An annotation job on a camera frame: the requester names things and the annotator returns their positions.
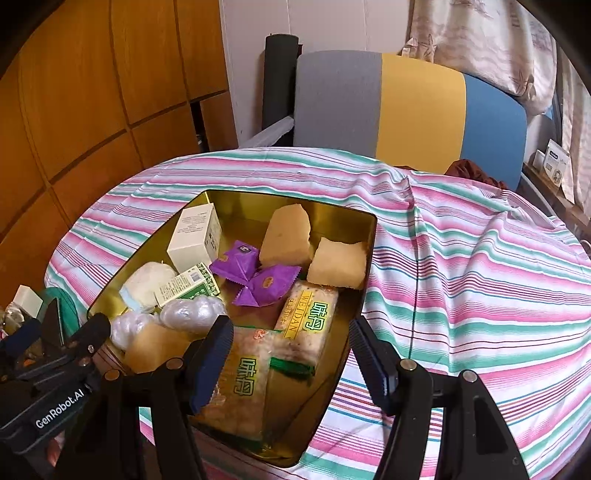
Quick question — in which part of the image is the green and yellow small box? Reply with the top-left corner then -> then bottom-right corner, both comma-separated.
154,262 -> 220,308

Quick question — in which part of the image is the purple snack packet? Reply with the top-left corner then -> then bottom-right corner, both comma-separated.
232,265 -> 301,306
210,240 -> 262,289

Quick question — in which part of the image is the tied patterned pink curtain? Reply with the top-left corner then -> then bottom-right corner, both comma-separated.
399,0 -> 559,116

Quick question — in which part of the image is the white and tan carton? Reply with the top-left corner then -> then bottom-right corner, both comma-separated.
542,140 -> 572,188

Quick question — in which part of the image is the striped pink and green tablecloth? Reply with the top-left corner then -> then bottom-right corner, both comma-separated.
44,147 -> 591,480

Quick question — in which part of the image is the cream and blue sock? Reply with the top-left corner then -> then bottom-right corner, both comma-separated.
120,261 -> 178,311

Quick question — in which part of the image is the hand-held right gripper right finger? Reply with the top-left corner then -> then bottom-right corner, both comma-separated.
348,318 -> 529,480

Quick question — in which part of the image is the clear cracker packet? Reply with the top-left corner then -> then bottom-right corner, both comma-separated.
269,279 -> 340,379
196,325 -> 287,441

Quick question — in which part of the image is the wooden desk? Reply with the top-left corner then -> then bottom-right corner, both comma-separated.
522,161 -> 591,224

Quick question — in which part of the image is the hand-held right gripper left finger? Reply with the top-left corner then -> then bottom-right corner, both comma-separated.
53,316 -> 235,480

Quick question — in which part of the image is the black rolled mat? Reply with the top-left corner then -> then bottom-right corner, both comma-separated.
262,33 -> 301,134

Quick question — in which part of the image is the gold metal tin box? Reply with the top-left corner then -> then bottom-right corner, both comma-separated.
87,188 -> 378,468

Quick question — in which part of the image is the wooden wardrobe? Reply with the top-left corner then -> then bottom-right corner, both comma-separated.
0,0 -> 238,315

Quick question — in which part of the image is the yellow sponge block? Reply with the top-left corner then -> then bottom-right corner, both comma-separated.
306,237 -> 369,291
124,322 -> 199,374

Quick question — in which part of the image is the translucent plastic sheet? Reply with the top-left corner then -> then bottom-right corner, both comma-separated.
240,116 -> 295,148

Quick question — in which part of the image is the dark red cloth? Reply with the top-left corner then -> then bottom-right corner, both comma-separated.
445,159 -> 509,190

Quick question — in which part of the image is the white cardboard box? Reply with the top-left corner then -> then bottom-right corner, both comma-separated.
166,203 -> 223,274

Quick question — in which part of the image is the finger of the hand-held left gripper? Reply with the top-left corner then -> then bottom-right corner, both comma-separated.
0,298 -> 66,365
65,313 -> 112,365

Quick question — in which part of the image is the hanging patterned pink curtain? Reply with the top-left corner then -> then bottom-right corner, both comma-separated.
554,41 -> 591,204

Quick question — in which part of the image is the large notched yellow sponge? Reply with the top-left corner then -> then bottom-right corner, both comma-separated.
259,204 -> 315,267

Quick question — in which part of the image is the grey yellow blue chair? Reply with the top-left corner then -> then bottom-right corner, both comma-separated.
293,50 -> 528,191

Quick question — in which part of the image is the small white box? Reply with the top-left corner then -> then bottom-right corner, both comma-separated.
11,285 -> 44,319

